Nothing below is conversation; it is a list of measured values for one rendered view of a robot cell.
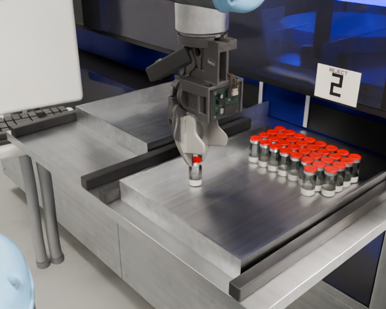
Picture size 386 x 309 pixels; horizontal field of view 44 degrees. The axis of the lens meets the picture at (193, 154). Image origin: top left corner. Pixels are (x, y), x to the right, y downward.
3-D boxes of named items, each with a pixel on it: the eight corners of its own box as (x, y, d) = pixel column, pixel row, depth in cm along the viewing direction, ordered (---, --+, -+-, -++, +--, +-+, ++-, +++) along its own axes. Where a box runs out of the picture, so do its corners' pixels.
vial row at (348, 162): (269, 149, 91) (271, 127, 89) (352, 184, 79) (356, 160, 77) (262, 152, 90) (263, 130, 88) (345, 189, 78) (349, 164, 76)
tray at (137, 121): (192, 88, 125) (192, 75, 123) (268, 115, 108) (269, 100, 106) (76, 121, 105) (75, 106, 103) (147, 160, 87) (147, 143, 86)
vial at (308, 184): (306, 188, 78) (309, 163, 76) (317, 193, 76) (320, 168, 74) (297, 192, 77) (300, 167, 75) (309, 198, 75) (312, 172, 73)
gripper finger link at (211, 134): (220, 171, 75) (218, 118, 70) (195, 159, 79) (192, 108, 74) (234, 164, 77) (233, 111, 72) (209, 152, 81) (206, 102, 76)
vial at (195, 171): (195, 179, 81) (195, 156, 79) (204, 183, 79) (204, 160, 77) (185, 183, 79) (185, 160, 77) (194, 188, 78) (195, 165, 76)
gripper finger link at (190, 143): (196, 181, 72) (200, 123, 68) (171, 167, 76) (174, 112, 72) (211, 175, 74) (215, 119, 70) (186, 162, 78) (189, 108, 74)
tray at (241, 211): (263, 140, 95) (264, 124, 94) (383, 189, 78) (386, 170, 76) (121, 198, 75) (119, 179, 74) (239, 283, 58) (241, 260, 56)
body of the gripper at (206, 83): (206, 129, 67) (207, 43, 61) (167, 112, 72) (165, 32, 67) (243, 115, 71) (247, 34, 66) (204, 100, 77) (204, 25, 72)
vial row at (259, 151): (253, 156, 88) (255, 133, 86) (337, 194, 76) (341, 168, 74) (245, 160, 87) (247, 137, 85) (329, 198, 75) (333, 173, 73)
